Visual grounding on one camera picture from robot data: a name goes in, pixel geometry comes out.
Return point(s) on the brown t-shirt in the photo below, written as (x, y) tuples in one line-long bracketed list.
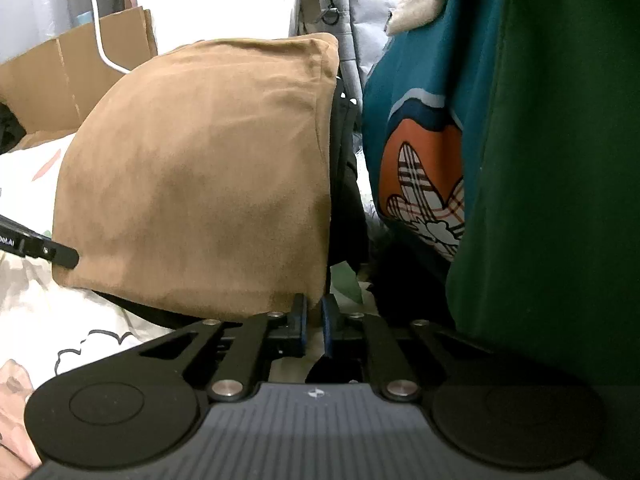
[(200, 170)]

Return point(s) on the black folded clothes stack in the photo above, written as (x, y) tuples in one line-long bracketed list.
[(345, 200)]

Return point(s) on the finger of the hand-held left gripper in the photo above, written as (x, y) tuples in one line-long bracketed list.
[(57, 255)]

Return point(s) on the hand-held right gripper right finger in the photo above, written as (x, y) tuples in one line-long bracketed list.
[(327, 325)]

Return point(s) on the grey backpack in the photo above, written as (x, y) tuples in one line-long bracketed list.
[(360, 15)]

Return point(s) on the black garment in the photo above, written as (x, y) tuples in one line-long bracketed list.
[(10, 130)]

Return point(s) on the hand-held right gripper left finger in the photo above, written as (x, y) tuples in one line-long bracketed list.
[(300, 320)]

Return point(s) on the flattened cardboard sheet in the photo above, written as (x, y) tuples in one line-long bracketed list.
[(55, 80)]

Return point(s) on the dark green garment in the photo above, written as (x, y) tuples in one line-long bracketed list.
[(560, 160)]

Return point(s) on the teal printed garment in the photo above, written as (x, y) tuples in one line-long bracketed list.
[(425, 85)]

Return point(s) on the cream bear print bed sheet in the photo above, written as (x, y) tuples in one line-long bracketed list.
[(45, 300)]

